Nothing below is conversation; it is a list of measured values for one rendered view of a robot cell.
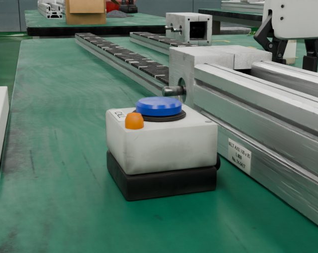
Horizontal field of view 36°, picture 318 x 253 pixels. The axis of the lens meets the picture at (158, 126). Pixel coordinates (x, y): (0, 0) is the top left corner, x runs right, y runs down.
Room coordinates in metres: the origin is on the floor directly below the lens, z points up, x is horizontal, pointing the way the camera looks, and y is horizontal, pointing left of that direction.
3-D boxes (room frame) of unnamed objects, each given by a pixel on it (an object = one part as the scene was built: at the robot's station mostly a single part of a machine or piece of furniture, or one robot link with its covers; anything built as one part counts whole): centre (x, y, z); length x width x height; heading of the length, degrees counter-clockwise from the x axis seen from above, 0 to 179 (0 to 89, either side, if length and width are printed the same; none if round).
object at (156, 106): (0.42, 0.00, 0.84); 0.04 x 0.04 x 0.02
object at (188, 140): (0.42, -0.01, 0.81); 0.10 x 0.08 x 0.06; 108
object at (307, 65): (0.80, -0.26, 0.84); 0.03 x 0.03 x 0.07; 18
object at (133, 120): (0.38, 0.02, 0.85); 0.01 x 0.01 x 0.01
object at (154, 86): (1.22, 0.12, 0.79); 0.96 x 0.04 x 0.03; 18
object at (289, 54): (1.16, -0.30, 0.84); 0.04 x 0.04 x 0.12
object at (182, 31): (1.60, -0.10, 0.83); 0.11 x 0.10 x 0.10; 105
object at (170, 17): (1.71, -0.07, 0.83); 0.11 x 0.10 x 0.10; 109
